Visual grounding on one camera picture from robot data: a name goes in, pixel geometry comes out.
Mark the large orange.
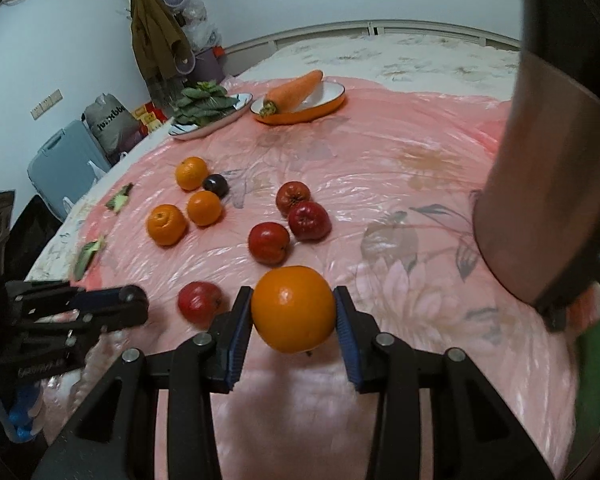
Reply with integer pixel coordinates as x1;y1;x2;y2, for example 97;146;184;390
251;266;336;354

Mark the bumpy mandarin orange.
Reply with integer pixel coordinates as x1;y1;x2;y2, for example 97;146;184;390
146;204;188;247

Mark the left gloved hand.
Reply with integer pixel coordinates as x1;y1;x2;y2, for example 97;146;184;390
0;382;45;443

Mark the bok choy piece near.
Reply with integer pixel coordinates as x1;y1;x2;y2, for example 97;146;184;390
73;236;106;281

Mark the bok choy piece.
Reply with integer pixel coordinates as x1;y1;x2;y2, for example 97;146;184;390
73;236;106;281
105;183;134;214

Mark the smooth orange middle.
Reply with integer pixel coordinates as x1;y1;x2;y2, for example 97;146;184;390
186;191;223;228

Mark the bok choy piece far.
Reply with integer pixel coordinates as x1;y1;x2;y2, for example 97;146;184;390
105;183;134;214

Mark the red apple back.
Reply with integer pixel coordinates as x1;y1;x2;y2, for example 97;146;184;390
275;181;311;218

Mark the dark plum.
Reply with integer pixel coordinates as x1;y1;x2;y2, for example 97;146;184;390
202;174;230;200

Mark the orange far back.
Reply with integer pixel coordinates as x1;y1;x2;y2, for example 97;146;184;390
175;156;209;192

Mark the blue folding stool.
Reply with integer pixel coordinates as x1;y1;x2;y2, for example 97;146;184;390
27;120;111;221

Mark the pink plastic sheet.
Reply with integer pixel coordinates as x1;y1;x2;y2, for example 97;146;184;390
44;79;578;474

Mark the white oval plate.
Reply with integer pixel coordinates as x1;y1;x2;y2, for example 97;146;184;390
168;91;255;141

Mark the grey tote bag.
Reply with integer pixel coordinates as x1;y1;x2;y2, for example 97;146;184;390
82;93;143;160

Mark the red snack package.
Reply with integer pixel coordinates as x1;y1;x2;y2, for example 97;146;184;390
132;102;168;136

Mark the leafy greens pile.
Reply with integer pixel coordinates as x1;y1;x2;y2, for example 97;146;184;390
172;81;238;127

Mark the carrot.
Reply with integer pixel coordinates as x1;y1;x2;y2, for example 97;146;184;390
259;70;324;117

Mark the orange rimmed bowl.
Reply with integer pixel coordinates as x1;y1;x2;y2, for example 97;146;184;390
250;81;347;126

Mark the copper electric kettle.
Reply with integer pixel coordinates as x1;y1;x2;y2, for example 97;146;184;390
472;51;600;332

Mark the green tray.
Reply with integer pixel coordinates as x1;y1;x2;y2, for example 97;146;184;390
570;321;600;479

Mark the purple bin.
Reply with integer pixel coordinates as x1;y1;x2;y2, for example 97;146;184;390
189;48;225;84

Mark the olive green coat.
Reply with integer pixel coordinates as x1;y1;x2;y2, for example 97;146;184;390
131;0;192;106

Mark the white bed frame rail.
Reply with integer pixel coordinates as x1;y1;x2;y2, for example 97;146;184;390
220;20;520;76

